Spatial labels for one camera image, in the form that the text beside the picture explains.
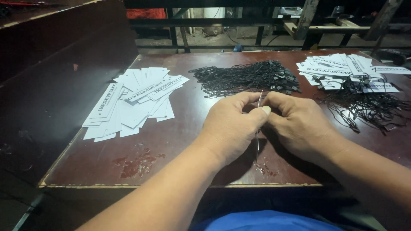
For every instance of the person's right hand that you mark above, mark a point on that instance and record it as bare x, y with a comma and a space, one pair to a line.
300, 125

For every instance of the person's left hand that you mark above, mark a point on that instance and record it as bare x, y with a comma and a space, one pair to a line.
229, 126

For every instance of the person's right fingers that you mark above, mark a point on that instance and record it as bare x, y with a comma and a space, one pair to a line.
273, 101

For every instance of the white paper hang tag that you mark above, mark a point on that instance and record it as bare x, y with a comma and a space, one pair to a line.
258, 134

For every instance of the pile of strung white tags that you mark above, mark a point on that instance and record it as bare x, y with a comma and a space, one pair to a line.
356, 86

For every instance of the wooden beam assembly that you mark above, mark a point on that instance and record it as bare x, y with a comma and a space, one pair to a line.
334, 22

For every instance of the person's blue shirt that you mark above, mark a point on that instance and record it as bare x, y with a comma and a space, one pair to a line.
266, 221

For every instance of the pile of white paper tags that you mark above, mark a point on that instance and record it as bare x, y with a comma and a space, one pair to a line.
135, 101

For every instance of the red cloth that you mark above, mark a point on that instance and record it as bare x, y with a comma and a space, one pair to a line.
146, 13

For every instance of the dark wooden side board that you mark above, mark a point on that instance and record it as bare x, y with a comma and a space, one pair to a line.
61, 80

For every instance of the dark metal frame rack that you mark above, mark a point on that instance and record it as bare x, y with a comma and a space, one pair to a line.
224, 24

